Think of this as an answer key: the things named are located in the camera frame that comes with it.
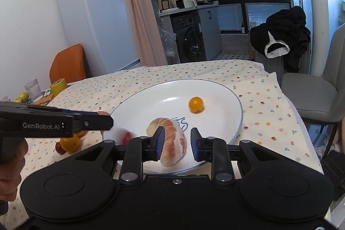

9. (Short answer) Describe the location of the red small fruit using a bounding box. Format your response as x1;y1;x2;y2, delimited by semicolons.
55;142;66;155
122;132;134;145

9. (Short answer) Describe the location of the large orange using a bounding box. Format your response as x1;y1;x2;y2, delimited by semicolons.
60;134;80;153

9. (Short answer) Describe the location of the peeled pomelo segment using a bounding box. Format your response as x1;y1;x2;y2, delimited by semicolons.
146;117;186;167
97;111;110;116

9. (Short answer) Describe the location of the small kumquat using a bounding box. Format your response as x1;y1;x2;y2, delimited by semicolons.
188;96;204;113

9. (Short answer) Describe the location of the kitchen counter cabinet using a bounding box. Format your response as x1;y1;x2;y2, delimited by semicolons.
158;2;222;64

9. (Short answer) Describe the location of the person's left hand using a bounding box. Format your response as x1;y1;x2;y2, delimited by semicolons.
0;139;29;201

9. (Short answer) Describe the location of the green apple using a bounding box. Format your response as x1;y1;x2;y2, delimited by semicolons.
17;92;29;102
13;98;23;103

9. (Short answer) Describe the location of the orange cat placemat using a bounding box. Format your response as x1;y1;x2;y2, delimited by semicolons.
32;93;55;106

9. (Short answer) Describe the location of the white blue-rimmed plate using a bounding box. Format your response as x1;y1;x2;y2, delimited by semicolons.
103;79;243;175

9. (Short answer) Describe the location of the clear drinking glass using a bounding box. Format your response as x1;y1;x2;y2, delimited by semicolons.
24;79;43;101

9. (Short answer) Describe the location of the yellow tape roll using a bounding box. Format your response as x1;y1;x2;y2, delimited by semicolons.
50;78;68;97

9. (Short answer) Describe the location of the orange chair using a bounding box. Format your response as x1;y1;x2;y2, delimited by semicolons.
49;44;86;83

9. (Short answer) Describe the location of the pink curtain left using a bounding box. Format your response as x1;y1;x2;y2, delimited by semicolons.
126;0;167;67

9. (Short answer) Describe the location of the washing machine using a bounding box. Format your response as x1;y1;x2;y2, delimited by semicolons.
170;11;206;63

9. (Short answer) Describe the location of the white refrigerator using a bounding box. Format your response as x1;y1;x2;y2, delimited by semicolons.
57;0;140;77

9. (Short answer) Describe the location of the grey chair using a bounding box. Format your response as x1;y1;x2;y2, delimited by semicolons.
281;25;345;158

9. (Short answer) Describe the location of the black jacket on chair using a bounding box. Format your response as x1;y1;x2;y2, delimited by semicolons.
250;6;311;73

